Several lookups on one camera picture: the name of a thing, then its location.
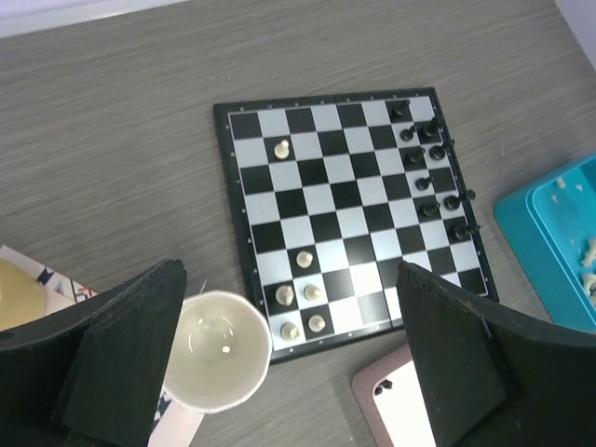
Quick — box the white chess piece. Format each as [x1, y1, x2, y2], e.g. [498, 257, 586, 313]
[308, 315, 326, 332]
[296, 251, 314, 269]
[580, 237, 596, 267]
[275, 285, 294, 306]

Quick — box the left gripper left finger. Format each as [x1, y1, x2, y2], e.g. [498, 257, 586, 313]
[1, 259, 187, 446]

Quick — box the pink metal tin tray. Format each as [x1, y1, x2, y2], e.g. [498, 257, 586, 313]
[352, 345, 436, 447]

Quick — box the white pawn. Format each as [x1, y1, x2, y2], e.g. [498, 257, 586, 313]
[304, 284, 321, 301]
[280, 322, 301, 341]

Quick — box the white chess piece in tray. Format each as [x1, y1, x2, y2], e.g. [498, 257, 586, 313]
[580, 237, 596, 267]

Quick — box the white pawn far corner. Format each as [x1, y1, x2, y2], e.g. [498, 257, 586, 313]
[274, 140, 291, 159]

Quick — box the patterned cloth placemat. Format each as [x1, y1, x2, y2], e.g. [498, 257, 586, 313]
[1, 245, 203, 447]

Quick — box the black white chess board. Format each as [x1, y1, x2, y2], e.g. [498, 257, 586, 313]
[213, 88, 497, 363]

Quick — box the yellow mug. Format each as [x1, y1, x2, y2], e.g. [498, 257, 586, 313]
[0, 260, 46, 331]

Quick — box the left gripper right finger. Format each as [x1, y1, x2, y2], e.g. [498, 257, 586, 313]
[397, 261, 595, 446]

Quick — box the light blue mug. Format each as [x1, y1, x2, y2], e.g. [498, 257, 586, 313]
[162, 290, 273, 415]

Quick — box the blue plastic tray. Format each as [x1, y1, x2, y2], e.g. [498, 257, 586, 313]
[494, 155, 595, 333]

